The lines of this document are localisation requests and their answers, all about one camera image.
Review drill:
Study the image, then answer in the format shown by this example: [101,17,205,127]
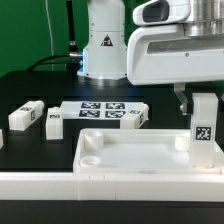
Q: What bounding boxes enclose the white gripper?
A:
[127,24,224,115]

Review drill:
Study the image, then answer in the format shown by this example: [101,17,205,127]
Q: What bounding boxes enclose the white L-shaped obstacle wall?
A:
[0,173,224,202]

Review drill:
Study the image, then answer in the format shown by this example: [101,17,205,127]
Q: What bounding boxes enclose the white part at left edge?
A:
[0,129,4,149]

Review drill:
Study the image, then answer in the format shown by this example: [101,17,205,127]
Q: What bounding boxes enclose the white desk tabletop tray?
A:
[73,129,224,175]

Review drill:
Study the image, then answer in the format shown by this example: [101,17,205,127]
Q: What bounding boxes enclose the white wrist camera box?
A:
[133,0,191,26]

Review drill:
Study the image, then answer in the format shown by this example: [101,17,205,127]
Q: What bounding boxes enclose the black cable at base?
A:
[26,49,84,72]

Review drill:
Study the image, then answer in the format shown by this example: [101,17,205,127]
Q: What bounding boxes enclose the white marker base plate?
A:
[60,101,143,120]

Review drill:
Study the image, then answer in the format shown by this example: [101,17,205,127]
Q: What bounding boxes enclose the white cable on green wall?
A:
[45,0,55,72]

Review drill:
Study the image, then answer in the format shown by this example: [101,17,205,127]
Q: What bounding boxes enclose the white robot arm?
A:
[78,0,224,114]

